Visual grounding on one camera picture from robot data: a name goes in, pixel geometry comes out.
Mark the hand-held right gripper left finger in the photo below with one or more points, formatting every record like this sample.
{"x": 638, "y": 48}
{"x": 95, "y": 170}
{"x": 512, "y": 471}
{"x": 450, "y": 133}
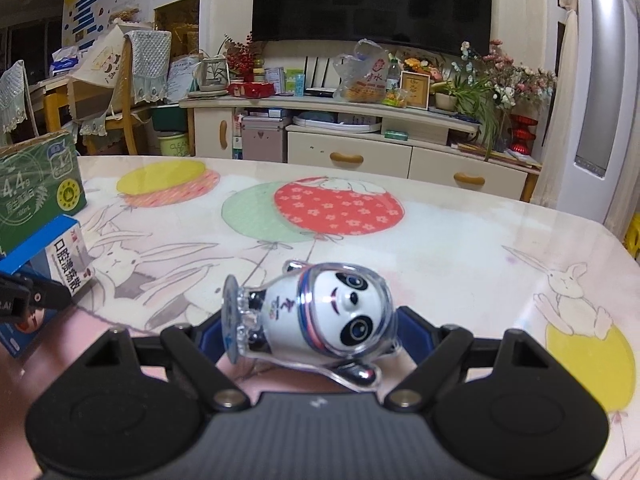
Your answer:
{"x": 211, "y": 342}

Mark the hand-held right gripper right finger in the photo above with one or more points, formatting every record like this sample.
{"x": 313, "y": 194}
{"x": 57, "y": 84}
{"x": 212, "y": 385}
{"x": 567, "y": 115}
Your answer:
{"x": 415, "y": 332}

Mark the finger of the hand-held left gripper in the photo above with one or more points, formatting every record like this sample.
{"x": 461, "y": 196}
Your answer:
{"x": 47, "y": 294}

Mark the blue white medicine box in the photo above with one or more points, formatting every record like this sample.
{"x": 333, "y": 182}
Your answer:
{"x": 65, "y": 260}

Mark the panda figurine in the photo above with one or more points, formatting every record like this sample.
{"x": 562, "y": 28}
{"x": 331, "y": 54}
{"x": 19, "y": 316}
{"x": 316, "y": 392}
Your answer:
{"x": 320, "y": 320}

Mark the cardboard box with green print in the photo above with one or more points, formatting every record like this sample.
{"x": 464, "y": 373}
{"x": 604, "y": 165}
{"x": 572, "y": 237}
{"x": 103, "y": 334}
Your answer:
{"x": 35, "y": 195}

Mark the cream television cabinet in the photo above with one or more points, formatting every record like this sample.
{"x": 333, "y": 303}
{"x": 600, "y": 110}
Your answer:
{"x": 350, "y": 160}

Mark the wooden dining table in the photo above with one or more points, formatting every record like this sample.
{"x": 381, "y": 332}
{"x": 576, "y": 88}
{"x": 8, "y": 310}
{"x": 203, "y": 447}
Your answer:
{"x": 52, "y": 102}

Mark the green waste bin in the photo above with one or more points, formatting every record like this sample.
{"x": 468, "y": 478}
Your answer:
{"x": 172, "y": 145}

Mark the stack of papers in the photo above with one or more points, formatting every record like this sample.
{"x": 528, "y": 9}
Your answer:
{"x": 500, "y": 155}

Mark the small flat green box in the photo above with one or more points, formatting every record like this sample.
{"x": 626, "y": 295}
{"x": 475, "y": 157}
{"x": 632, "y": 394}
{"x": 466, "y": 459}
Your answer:
{"x": 396, "y": 135}

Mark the chair with lace cover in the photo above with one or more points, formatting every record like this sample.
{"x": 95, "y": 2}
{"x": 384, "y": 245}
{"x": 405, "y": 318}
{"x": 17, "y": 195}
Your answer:
{"x": 15, "y": 95}

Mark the small white green box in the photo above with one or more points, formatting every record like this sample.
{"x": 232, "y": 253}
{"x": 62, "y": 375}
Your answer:
{"x": 237, "y": 135}

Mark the pink storage case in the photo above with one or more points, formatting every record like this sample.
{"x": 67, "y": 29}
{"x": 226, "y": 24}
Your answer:
{"x": 265, "y": 140}

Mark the green storage crate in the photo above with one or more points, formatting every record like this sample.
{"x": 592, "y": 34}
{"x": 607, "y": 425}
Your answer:
{"x": 170, "y": 119}

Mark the white bathroom scale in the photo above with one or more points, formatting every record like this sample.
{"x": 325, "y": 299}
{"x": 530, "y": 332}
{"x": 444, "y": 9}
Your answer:
{"x": 335, "y": 124}

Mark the red vase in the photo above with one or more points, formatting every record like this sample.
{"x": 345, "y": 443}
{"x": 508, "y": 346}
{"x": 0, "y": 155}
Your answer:
{"x": 523, "y": 135}

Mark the blue white tissue pack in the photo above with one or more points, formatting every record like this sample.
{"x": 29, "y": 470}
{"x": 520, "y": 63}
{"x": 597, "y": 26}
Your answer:
{"x": 65, "y": 62}

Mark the green potted plant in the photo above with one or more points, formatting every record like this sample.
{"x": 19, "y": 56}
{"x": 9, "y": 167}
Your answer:
{"x": 470, "y": 105}

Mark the wooden chair with beige cloth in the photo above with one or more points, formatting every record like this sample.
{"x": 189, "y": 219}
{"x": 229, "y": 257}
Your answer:
{"x": 100, "y": 65}

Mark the colourful snack pile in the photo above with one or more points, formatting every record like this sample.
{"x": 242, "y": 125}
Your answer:
{"x": 395, "y": 97}

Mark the yellow bottle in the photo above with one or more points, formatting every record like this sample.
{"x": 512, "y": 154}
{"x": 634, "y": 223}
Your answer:
{"x": 632, "y": 240}

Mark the framed certificate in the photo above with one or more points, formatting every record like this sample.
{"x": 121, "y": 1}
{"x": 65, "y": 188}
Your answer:
{"x": 415, "y": 90}

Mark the white paper sheets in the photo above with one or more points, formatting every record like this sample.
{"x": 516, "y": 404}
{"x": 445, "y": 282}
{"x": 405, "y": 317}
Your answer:
{"x": 182, "y": 80}

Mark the chair with grey cover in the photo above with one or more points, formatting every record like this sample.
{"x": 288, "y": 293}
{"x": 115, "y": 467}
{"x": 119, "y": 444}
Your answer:
{"x": 147, "y": 60}

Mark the red tin box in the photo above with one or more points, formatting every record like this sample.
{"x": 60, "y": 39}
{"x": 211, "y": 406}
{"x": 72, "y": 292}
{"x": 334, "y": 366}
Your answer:
{"x": 250, "y": 90}

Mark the white router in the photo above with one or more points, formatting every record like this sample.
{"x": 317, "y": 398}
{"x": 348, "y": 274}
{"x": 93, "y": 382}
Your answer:
{"x": 320, "y": 91}

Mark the plastic water bottle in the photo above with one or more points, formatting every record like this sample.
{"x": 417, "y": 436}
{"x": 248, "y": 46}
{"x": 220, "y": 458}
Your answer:
{"x": 395, "y": 72}

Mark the clear plastic bag with snacks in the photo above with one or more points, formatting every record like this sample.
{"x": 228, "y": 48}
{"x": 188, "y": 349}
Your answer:
{"x": 360, "y": 75}

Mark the green teal small box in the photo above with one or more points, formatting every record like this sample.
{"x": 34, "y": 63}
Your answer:
{"x": 295, "y": 82}

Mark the pink white artificial flowers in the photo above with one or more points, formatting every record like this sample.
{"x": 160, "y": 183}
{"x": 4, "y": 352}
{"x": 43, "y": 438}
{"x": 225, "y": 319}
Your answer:
{"x": 510, "y": 75}

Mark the red berry branches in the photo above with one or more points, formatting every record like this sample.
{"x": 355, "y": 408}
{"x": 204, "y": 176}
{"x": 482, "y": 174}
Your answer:
{"x": 245, "y": 57}

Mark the white standing air conditioner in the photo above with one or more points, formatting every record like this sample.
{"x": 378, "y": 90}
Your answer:
{"x": 590, "y": 85}

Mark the black television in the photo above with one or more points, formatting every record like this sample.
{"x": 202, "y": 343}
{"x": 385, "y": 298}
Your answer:
{"x": 370, "y": 0}

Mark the wall poster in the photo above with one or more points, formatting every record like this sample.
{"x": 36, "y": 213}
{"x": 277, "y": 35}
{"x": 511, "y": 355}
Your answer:
{"x": 100, "y": 0}

